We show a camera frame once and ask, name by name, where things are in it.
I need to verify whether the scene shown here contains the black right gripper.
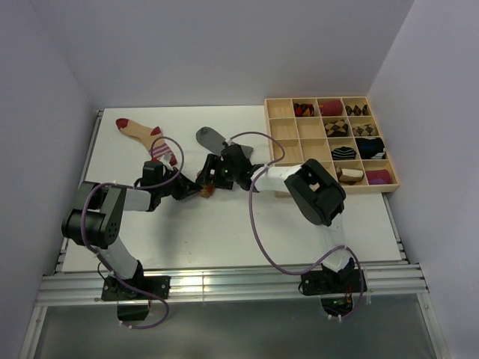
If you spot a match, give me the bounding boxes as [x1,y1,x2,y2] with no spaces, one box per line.
[195,154,239,191]

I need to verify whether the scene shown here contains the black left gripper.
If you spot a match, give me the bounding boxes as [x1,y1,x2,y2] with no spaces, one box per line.
[157,167,201,201]

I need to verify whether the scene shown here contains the tan orange argyle sock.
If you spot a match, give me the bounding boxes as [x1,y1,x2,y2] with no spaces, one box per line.
[195,171,216,198]

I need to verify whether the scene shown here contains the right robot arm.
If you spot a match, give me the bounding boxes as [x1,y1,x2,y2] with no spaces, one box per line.
[196,144,356,292]

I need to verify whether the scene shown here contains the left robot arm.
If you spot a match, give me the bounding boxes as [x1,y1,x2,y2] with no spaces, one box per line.
[61,160,201,298]

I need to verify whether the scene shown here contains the tan sock with purple stripes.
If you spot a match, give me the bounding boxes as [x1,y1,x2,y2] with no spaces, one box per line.
[115,118,177,166]

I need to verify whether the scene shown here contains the red orange argyle rolled sock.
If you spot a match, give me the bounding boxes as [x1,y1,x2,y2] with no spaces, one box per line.
[293,102,315,117]

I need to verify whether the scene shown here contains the brown tan argyle rolled sock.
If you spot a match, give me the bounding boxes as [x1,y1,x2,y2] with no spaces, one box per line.
[324,120,349,138]

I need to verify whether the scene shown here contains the black white striped rolled sock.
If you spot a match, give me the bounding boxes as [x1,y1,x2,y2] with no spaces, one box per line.
[331,146,357,161]

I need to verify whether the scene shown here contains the crimson rolled sock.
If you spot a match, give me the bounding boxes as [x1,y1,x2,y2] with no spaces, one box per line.
[319,99,343,117]

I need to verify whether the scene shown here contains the wooden compartment tray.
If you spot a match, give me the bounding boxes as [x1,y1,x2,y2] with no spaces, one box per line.
[264,96,400,194]

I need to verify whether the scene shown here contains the beige rolled sock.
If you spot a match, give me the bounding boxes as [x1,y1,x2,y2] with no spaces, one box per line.
[336,167,364,184]

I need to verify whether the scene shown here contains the brown white argyle rolled sock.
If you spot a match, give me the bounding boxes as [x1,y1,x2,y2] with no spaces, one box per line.
[345,103,370,117]

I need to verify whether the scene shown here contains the black blue rolled sock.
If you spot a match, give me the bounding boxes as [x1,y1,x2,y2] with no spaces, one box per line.
[356,137,386,160]

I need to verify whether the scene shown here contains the grey brown argyle rolled sock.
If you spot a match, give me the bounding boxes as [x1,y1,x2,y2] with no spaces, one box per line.
[352,124,378,137]

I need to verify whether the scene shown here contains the magenta purple rolled sock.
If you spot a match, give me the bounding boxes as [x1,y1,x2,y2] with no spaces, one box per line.
[366,169,392,185]

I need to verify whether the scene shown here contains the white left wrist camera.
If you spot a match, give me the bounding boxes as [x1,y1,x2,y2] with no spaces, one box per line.
[160,156,170,166]

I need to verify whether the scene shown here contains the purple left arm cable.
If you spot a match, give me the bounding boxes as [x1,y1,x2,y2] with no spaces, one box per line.
[80,136,184,331]

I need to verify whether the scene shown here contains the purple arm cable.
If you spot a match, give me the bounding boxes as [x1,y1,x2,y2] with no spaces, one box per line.
[224,131,370,321]
[80,136,184,331]

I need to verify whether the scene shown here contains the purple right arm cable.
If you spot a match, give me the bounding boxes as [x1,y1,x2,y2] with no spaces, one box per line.
[224,131,370,321]

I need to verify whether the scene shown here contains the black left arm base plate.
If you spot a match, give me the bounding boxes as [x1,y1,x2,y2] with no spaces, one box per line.
[100,276,171,325]

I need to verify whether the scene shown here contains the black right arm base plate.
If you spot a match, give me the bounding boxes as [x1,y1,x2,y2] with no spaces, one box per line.
[297,269,367,315]

